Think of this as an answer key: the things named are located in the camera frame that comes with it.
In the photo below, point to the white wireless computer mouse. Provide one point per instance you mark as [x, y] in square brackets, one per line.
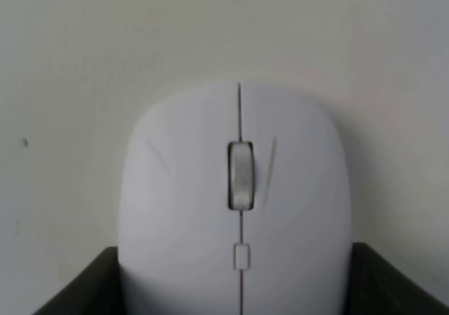
[235, 200]

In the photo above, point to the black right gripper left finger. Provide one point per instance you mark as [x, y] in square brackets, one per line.
[96, 290]

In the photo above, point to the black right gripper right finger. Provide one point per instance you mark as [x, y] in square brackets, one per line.
[377, 287]

